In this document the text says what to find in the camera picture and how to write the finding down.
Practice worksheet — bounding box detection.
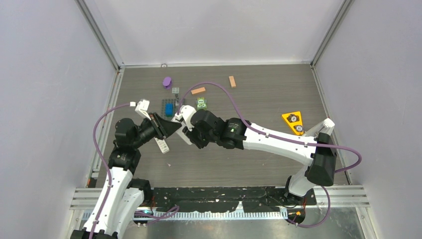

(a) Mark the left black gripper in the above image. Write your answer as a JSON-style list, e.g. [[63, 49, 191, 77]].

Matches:
[[132, 112, 181, 149]]

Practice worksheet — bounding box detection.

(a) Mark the white remote control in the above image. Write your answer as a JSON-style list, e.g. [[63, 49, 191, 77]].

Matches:
[[154, 138, 170, 154], [172, 113, 192, 145]]

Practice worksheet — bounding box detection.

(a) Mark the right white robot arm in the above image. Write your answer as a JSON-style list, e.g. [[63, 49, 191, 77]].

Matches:
[[175, 107, 336, 205]]

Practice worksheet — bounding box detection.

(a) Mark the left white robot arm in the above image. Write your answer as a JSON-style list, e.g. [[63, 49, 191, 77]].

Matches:
[[70, 113, 182, 239]]

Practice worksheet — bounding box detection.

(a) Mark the grey lego baseplate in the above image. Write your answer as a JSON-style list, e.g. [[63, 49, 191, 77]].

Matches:
[[160, 99, 178, 120]]

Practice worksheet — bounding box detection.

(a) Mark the blue lego brick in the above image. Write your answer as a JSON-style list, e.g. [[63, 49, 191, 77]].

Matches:
[[164, 103, 174, 118]]

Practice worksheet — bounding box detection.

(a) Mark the green owl toy block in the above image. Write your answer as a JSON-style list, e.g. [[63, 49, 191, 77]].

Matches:
[[196, 97, 207, 110]]

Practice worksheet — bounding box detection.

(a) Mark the grey lego tower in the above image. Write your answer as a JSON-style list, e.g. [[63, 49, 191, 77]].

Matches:
[[172, 87, 180, 107]]

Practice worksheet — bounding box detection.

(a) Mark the orange wooden block left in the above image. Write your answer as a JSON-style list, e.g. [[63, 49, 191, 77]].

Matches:
[[191, 87, 206, 95]]

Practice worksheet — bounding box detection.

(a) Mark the orange wooden block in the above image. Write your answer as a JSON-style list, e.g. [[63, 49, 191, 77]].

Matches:
[[228, 76, 236, 88], [191, 87, 206, 95]]

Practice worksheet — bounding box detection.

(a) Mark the purple plastic piece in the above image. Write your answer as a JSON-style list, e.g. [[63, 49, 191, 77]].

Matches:
[[162, 77, 172, 90]]

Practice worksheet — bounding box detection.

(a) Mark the orange wooden block right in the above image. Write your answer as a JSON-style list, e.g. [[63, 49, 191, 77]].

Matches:
[[228, 76, 236, 88]]

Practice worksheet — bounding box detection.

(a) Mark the white metronome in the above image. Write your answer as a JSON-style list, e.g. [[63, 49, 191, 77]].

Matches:
[[303, 118, 335, 137]]

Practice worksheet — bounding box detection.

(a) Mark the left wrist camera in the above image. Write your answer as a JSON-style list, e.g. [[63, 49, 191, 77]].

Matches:
[[129, 99, 151, 120]]

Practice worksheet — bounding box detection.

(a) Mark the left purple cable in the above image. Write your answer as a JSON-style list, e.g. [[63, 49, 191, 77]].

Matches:
[[87, 102, 136, 239]]

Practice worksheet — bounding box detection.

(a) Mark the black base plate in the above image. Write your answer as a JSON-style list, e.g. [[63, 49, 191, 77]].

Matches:
[[149, 186, 317, 213]]

